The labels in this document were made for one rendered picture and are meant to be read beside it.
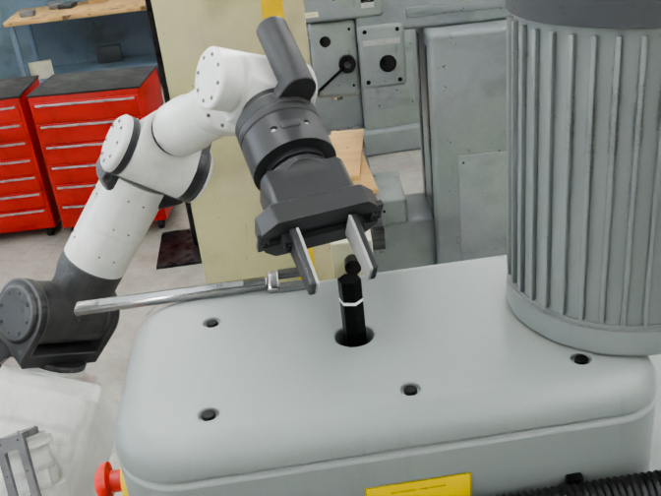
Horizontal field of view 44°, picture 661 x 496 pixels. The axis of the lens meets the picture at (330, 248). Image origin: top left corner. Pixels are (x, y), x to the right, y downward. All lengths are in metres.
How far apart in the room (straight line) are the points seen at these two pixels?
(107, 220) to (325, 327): 0.44
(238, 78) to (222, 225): 1.77
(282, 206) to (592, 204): 0.28
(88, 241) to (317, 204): 0.47
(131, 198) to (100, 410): 0.31
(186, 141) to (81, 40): 9.01
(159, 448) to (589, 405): 0.35
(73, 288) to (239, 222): 1.46
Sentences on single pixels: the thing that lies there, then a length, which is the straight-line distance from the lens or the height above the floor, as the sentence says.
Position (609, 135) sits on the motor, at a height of 2.09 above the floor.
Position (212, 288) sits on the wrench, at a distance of 0.87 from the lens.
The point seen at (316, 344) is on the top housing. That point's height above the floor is 1.89.
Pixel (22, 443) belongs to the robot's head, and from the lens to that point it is 1.08.
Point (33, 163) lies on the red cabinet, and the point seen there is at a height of 0.55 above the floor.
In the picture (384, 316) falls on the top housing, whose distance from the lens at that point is 0.79.
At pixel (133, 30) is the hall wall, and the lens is 9.90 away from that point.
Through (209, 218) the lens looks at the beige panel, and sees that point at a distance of 2.59.
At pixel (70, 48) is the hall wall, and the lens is 10.05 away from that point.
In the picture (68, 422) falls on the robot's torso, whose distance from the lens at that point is 1.21.
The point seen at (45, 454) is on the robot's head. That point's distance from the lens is 1.11.
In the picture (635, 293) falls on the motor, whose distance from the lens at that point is 0.71.
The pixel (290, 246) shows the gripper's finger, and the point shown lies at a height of 1.97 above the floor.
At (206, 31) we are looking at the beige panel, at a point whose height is 1.84.
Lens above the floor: 2.31
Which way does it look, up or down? 27 degrees down
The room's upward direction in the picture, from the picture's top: 6 degrees counter-clockwise
